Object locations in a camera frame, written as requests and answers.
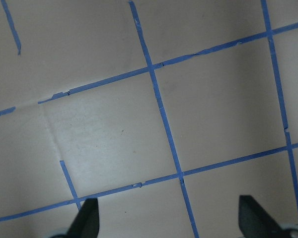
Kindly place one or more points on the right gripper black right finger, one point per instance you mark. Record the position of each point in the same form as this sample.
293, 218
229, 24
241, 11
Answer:
254, 221

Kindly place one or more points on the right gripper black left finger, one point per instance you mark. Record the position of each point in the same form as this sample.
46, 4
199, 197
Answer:
87, 222

